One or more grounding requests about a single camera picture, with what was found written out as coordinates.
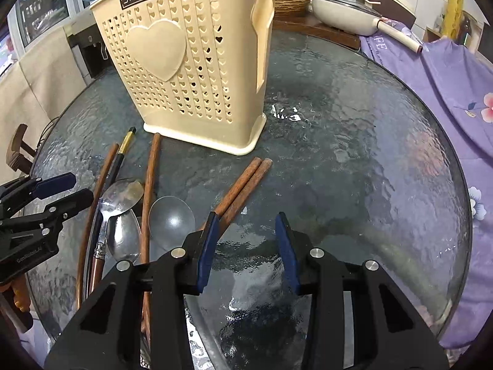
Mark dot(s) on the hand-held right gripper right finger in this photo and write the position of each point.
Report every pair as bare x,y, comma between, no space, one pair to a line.
287,256

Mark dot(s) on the water dispenser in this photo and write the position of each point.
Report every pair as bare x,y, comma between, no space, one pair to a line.
90,57

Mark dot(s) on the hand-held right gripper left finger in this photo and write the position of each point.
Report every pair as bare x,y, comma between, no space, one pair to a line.
206,256

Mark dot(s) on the cream plastic utensil holder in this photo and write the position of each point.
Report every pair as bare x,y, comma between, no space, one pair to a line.
154,84

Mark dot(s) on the black chopstick with gold band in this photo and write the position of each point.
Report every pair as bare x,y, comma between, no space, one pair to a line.
125,146

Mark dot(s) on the plain metal spoon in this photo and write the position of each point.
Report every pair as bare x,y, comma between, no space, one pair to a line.
123,239

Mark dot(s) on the wooden chair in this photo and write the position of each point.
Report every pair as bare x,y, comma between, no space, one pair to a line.
19,150

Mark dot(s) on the window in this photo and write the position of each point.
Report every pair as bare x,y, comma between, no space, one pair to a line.
38,4

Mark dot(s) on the white pan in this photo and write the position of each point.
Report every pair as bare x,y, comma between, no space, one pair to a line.
339,17

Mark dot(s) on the white rice cooker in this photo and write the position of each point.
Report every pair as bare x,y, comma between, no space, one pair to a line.
389,0

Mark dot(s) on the purple floral cloth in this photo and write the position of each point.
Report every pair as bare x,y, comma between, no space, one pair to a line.
443,84

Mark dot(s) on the person's left hand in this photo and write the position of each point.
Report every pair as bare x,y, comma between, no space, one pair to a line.
20,296

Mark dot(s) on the woven basket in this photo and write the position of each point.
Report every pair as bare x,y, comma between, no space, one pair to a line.
292,2

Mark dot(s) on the clear plastic spoon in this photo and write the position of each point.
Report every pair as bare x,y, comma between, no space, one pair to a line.
171,219

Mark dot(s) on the dark wooden board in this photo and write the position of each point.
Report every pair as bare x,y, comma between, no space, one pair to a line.
308,27

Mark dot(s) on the glass pan lid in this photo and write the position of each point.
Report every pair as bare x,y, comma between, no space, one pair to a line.
339,0

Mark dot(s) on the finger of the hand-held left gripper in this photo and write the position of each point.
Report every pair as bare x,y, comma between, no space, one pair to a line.
67,205
57,184

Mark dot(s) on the yellow package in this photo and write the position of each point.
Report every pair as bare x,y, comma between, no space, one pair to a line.
452,11

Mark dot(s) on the brown wooden chopstick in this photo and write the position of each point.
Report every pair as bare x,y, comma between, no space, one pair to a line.
152,169
251,189
238,183
109,164

